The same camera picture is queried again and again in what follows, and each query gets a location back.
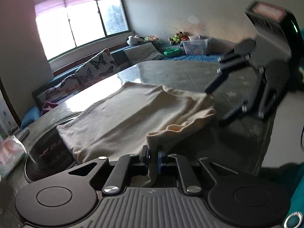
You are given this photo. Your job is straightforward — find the cream white garment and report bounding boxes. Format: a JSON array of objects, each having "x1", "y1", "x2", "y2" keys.
[{"x1": 57, "y1": 82, "x2": 216, "y2": 186}]

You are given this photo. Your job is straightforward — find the blue sofa cover cloth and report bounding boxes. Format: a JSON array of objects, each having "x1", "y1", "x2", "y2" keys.
[{"x1": 163, "y1": 54, "x2": 223, "y2": 63}]

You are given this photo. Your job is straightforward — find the clear plastic storage box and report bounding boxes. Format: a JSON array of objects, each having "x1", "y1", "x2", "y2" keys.
[{"x1": 182, "y1": 36, "x2": 212, "y2": 56}]

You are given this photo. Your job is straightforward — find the small plush toys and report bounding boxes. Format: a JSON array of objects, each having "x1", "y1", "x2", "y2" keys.
[{"x1": 169, "y1": 31, "x2": 189, "y2": 45}]

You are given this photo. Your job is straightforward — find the green plastic bowl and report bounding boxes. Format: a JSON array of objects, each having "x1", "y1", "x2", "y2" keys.
[{"x1": 163, "y1": 48, "x2": 180, "y2": 58}]

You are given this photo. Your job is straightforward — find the black induction cooktop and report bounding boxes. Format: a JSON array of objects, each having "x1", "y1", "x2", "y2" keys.
[{"x1": 24, "y1": 127, "x2": 77, "y2": 183}]

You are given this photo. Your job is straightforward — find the grey cushion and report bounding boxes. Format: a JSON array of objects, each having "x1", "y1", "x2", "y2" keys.
[{"x1": 124, "y1": 43, "x2": 165, "y2": 65}]

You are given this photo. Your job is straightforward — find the pink green plush toy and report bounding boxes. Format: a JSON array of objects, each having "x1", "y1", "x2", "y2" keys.
[{"x1": 144, "y1": 36, "x2": 159, "y2": 42}]

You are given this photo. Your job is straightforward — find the small butterfly pillow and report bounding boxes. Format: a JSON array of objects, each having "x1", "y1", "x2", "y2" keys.
[{"x1": 37, "y1": 74, "x2": 83, "y2": 107}]

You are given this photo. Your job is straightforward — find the magenta cloth on sofa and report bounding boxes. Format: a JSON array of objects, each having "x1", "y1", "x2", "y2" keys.
[{"x1": 40, "y1": 101, "x2": 58, "y2": 116}]

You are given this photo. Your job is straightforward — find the panda plush toy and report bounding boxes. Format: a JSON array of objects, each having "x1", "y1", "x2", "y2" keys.
[{"x1": 126, "y1": 35, "x2": 145, "y2": 46}]

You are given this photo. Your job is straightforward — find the large butterfly pillow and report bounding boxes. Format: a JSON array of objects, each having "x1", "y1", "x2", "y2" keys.
[{"x1": 75, "y1": 48, "x2": 120, "y2": 87}]

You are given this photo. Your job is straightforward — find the blue corner sofa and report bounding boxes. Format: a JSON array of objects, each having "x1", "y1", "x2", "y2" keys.
[{"x1": 21, "y1": 37, "x2": 235, "y2": 129}]

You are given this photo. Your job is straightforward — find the grey remote control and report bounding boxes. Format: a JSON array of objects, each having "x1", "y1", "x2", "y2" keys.
[{"x1": 15, "y1": 127, "x2": 30, "y2": 141}]

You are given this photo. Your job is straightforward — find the pink white tissue pack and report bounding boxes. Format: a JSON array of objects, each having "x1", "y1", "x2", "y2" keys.
[{"x1": 0, "y1": 135, "x2": 27, "y2": 179}]

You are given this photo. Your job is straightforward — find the window with green frame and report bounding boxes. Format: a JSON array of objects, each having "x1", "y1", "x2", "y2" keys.
[{"x1": 35, "y1": 0, "x2": 130, "y2": 61}]

